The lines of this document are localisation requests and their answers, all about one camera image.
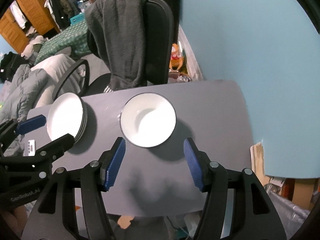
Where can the green checkered cloth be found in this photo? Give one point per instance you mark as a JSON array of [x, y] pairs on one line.
[[75, 36]]

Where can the large white plate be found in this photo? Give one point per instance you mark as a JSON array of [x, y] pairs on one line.
[[67, 115]]

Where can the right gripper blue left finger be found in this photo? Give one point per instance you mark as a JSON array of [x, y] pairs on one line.
[[110, 161]]

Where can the teal plastic crate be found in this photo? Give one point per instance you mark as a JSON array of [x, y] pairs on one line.
[[77, 18]]

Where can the dark grey fleece blanket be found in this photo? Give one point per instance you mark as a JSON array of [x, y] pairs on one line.
[[117, 27]]

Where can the clothes rack with garments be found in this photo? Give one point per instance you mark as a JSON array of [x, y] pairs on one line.
[[65, 2]]

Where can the beige bed sheet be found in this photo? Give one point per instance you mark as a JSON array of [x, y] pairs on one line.
[[55, 66]]

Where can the grey duvet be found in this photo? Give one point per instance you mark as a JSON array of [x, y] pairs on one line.
[[25, 87]]

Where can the black office chair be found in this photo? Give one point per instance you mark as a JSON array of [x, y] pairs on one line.
[[158, 31]]

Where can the white ribbed bowl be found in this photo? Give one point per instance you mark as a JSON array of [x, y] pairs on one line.
[[148, 120]]

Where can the silver plastic bag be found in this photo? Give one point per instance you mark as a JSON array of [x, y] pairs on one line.
[[291, 215]]

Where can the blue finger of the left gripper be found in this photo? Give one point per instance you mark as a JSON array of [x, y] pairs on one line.
[[54, 150], [30, 125]]

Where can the orange wooden wardrobe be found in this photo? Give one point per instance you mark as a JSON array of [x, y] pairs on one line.
[[20, 16]]

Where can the cardboard piece beside table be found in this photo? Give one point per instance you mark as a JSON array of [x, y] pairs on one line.
[[257, 163]]

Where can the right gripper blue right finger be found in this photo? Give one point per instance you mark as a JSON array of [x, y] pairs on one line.
[[198, 163]]

